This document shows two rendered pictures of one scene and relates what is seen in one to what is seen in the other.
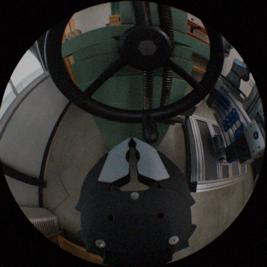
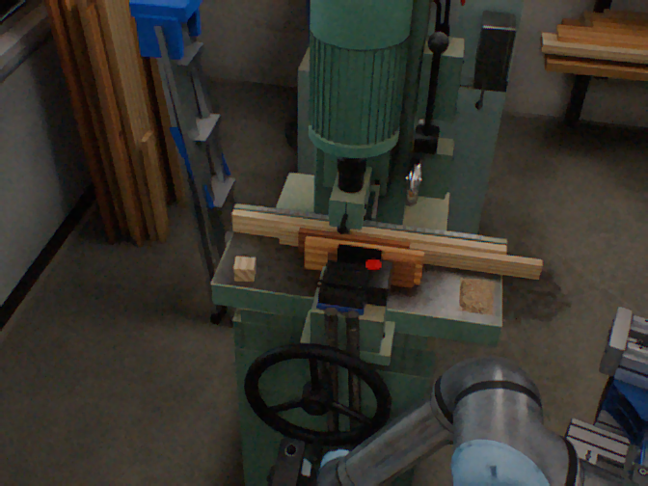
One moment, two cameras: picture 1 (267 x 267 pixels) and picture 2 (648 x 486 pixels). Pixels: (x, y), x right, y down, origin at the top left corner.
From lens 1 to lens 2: 1.41 m
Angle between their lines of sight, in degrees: 18
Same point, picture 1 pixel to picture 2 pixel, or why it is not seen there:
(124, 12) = (314, 333)
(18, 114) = not seen: outside the picture
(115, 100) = (294, 389)
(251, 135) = not seen: outside the picture
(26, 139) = not seen: outside the picture
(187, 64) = (421, 355)
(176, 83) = (404, 382)
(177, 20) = (367, 341)
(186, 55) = (416, 343)
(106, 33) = (296, 306)
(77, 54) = (249, 314)
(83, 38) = (262, 299)
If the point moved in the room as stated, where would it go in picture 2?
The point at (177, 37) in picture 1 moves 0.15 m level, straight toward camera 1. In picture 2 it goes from (367, 358) to (321, 406)
